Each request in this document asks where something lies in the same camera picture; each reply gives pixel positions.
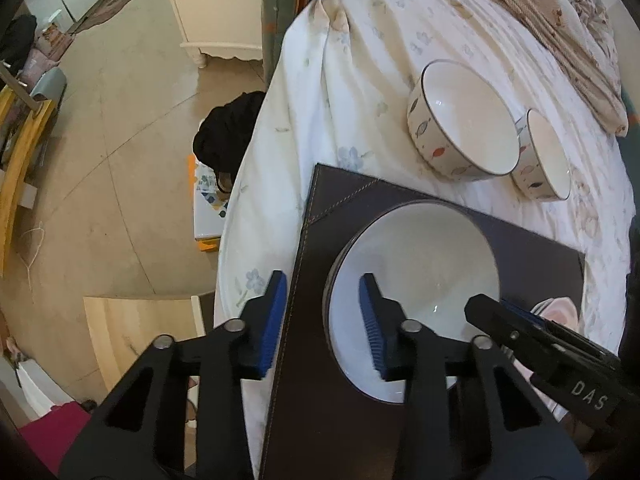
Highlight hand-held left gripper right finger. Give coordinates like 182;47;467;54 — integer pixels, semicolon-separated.
359;273;588;480

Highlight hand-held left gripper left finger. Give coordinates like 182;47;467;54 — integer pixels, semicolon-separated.
57;270;288;480

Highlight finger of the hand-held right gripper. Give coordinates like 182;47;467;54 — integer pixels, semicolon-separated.
464;295;551;361
500;299;616;358

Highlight large pink strawberry plate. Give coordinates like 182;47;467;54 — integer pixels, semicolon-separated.
507;300;571;423

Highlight large white black-rimmed bowl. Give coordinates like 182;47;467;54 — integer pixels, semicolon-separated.
322;200;502;405

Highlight dark brown leather mat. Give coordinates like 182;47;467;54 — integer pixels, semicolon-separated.
257;162;586;480

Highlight white and orange patterned box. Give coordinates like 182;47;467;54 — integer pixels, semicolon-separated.
187;152;233;252

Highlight small white patterned bowl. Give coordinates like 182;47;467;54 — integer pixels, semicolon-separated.
406;59;522;182
510;108;572;202

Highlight black cloth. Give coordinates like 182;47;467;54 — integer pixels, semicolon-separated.
193;91;267;196

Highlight red cloth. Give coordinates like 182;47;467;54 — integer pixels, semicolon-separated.
19;402;93;478

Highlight white floral bed sheet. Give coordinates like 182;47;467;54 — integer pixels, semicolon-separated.
214;0;631;476

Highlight beige printed quilt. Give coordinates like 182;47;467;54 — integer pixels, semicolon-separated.
430;0;630;137

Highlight yellow wooden rack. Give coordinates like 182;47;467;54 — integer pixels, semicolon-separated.
0;85;56;277

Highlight white cabinet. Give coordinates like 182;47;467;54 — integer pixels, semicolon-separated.
159;0;266;68

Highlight teal padded bed board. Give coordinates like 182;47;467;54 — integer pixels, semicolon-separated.
262;0;333;86

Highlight black bag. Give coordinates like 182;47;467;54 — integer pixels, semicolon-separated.
0;14;38;76

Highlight white string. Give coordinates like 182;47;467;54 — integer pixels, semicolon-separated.
20;225;48;288

